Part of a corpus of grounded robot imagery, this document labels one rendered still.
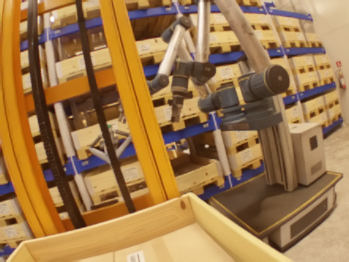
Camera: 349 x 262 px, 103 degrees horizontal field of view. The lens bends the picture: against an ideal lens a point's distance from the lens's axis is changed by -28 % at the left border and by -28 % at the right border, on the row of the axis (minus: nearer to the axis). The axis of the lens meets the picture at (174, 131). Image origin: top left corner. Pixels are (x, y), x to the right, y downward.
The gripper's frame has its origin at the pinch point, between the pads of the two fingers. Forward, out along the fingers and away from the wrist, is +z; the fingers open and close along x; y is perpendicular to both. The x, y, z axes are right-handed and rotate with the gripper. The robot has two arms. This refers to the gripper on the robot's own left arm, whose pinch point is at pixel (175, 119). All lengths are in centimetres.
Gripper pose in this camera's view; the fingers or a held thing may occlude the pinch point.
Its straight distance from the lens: 119.1
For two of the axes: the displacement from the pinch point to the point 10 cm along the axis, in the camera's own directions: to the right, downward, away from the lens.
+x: 2.0, 0.4, -9.8
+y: -9.7, -1.4, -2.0
